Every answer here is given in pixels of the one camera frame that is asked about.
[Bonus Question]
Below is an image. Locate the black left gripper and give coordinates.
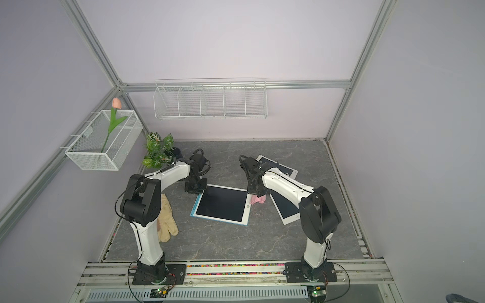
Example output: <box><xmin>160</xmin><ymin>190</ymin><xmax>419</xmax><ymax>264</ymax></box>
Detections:
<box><xmin>185</xmin><ymin>175</ymin><xmax>208</xmax><ymax>194</ymax></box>

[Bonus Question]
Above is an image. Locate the pink microfiber cloth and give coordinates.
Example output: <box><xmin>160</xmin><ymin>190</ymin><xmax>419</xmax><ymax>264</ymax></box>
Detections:
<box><xmin>250</xmin><ymin>194</ymin><xmax>266</xmax><ymax>205</ymax></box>

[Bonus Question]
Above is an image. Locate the white drawing tablet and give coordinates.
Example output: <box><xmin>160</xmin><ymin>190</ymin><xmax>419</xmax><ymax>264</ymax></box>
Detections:
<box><xmin>256</xmin><ymin>155</ymin><xmax>298</xmax><ymax>179</ymax></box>
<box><xmin>269</xmin><ymin>191</ymin><xmax>300</xmax><ymax>225</ymax></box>

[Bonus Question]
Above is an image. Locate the large blue drawing tablet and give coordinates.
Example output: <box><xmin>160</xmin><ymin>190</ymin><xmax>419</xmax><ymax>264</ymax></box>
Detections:
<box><xmin>191</xmin><ymin>184</ymin><xmax>251</xmax><ymax>226</ymax></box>

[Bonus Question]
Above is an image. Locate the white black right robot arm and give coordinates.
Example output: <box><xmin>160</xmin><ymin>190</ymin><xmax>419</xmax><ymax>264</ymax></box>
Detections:
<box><xmin>239</xmin><ymin>155</ymin><xmax>342</xmax><ymax>282</ymax></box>

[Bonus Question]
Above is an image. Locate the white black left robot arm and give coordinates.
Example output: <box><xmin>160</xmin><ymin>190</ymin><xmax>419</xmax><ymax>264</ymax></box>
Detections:
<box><xmin>119</xmin><ymin>148</ymin><xmax>211</xmax><ymax>285</ymax></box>

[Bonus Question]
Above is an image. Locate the green potted plant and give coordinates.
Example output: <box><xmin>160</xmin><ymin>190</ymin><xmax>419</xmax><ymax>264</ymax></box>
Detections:
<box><xmin>142</xmin><ymin>131</ymin><xmax>175</xmax><ymax>169</ymax></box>

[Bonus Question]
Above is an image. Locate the beige cloth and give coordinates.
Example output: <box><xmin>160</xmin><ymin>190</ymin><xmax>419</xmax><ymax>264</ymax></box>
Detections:
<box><xmin>157</xmin><ymin>194</ymin><xmax>179</xmax><ymax>242</ymax></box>

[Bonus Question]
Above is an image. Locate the white mesh side basket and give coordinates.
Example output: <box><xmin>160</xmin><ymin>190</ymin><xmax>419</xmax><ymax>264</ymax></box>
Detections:
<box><xmin>64</xmin><ymin>110</ymin><xmax>143</xmax><ymax>171</ymax></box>

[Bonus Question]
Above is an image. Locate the pink artificial tulip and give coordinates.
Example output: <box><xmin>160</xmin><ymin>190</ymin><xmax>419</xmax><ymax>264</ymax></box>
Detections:
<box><xmin>101</xmin><ymin>97</ymin><xmax>127</xmax><ymax>153</ymax></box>

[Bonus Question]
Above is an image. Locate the white ventilation grille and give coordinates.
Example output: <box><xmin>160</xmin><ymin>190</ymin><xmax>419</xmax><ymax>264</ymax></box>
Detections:
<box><xmin>85</xmin><ymin>286</ymin><xmax>309</xmax><ymax>302</ymax></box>

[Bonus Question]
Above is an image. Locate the white wire wall basket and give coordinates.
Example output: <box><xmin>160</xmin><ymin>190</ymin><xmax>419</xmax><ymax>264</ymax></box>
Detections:
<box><xmin>153</xmin><ymin>78</ymin><xmax>268</xmax><ymax>119</ymax></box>

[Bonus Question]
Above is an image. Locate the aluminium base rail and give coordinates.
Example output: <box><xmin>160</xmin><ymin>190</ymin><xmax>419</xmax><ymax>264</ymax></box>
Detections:
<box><xmin>77</xmin><ymin>259</ymin><xmax>395</xmax><ymax>289</ymax></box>

